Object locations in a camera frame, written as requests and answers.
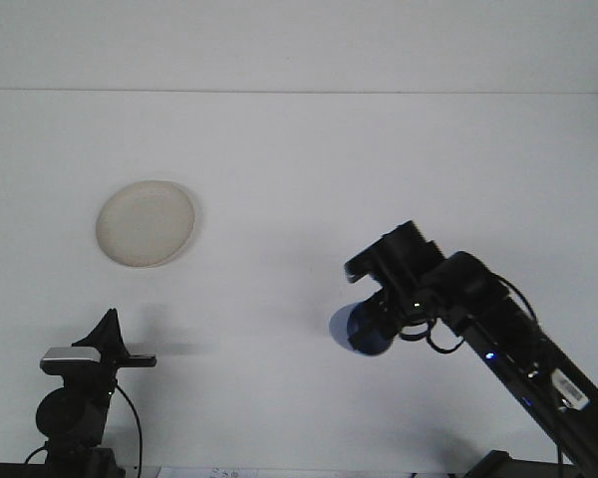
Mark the pale round plate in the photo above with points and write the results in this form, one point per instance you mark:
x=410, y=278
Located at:
x=147, y=224

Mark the pale blue cup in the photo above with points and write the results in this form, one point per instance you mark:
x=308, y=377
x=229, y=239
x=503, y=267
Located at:
x=339, y=328

